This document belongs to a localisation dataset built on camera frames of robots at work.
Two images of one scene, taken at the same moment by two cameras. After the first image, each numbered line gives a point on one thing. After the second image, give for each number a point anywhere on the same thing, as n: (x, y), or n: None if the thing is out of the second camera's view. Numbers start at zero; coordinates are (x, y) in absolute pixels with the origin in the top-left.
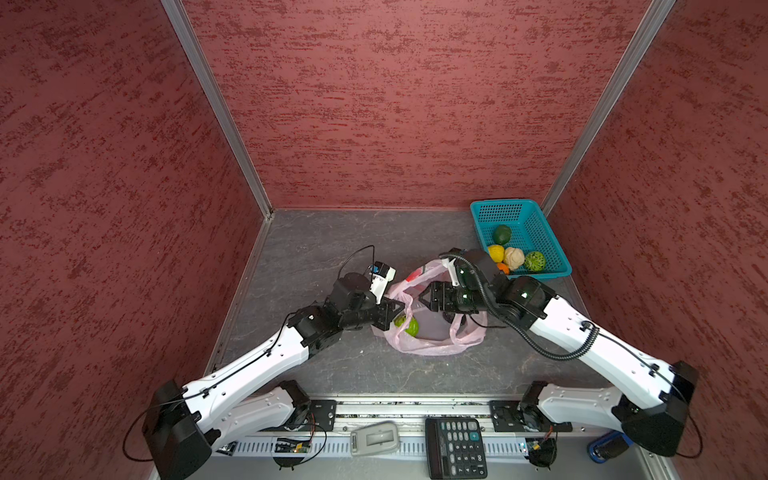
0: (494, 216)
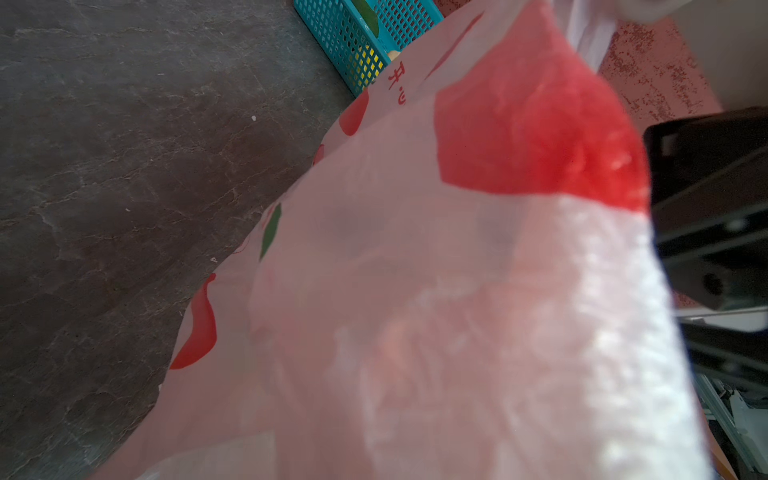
0: (358, 38)
